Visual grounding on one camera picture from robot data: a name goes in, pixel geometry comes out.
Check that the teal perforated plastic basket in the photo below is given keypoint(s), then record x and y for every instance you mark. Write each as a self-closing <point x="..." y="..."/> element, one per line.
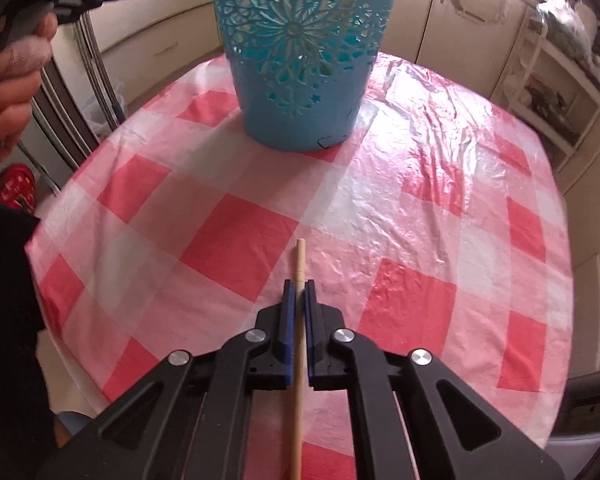
<point x="290" y="125"/>

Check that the clear plastic bag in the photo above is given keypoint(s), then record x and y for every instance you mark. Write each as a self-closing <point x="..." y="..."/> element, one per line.
<point x="100" y="120"/>

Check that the white shelf cart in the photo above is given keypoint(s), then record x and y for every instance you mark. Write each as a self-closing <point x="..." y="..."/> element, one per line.
<point x="587" y="91"/>

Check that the chrome metal poles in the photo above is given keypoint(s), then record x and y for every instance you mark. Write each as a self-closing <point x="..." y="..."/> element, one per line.
<point x="87" y="60"/>

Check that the grey chair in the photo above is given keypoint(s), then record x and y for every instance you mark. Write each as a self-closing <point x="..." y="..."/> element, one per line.
<point x="590" y="425"/>

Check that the metal pot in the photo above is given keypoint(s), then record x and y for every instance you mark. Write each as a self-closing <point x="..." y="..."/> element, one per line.
<point x="550" y="105"/>

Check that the person's left hand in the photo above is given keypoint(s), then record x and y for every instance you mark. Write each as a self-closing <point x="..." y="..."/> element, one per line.
<point x="15" y="55"/>

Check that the white plastic bag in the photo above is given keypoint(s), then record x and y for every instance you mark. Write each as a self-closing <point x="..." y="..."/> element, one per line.
<point x="565" y="30"/>

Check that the pink checked tablecloth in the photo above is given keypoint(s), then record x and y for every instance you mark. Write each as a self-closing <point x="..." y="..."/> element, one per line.
<point x="420" y="200"/>

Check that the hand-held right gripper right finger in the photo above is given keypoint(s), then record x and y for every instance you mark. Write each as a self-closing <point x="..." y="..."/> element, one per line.
<point x="310" y="320"/>

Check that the red floor mat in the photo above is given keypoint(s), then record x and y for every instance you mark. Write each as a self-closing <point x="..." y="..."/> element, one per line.
<point x="12" y="190"/>

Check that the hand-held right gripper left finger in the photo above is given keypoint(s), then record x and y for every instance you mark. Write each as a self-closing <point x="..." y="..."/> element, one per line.
<point x="290" y="320"/>

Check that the single wooden chopstick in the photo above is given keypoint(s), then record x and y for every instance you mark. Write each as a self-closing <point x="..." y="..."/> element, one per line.
<point x="299" y="265"/>

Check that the cream drawer cabinet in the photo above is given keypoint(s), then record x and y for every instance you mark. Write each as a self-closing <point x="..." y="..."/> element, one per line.
<point x="170" y="25"/>

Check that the person's black clothing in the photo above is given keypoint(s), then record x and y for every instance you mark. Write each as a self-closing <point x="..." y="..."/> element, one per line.
<point x="5" y="335"/>

